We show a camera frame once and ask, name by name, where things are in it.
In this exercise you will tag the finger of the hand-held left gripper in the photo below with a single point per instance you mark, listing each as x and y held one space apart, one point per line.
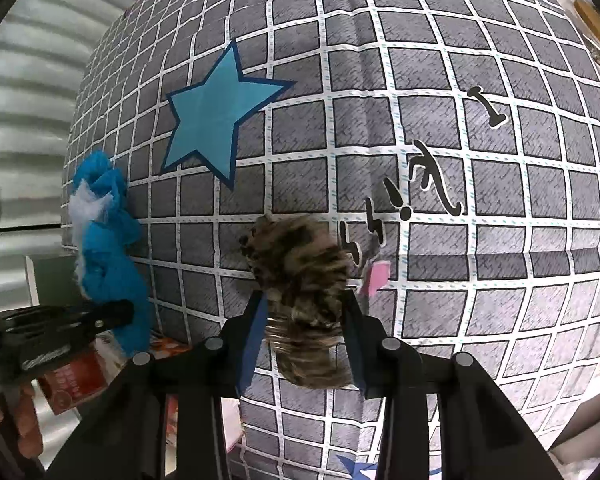
60 352
70 316

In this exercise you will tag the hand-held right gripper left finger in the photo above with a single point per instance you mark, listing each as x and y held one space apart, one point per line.
252 345

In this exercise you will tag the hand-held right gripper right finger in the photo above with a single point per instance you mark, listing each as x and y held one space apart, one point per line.
361 375

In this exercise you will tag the leopard print scrunchie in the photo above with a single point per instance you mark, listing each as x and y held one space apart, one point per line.
300 270

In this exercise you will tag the person's left hand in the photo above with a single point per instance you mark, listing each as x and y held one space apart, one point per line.
25 420

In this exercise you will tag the red box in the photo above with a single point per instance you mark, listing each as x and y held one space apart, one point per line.
75 385

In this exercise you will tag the grey storage box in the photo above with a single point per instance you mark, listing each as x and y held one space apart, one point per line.
55 280

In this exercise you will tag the small pink foam piece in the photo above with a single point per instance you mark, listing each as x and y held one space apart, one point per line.
376 277

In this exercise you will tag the grey grid star-print blanket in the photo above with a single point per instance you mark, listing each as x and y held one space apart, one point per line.
380 185

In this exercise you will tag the white cloth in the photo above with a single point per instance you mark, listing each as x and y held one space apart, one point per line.
575 462

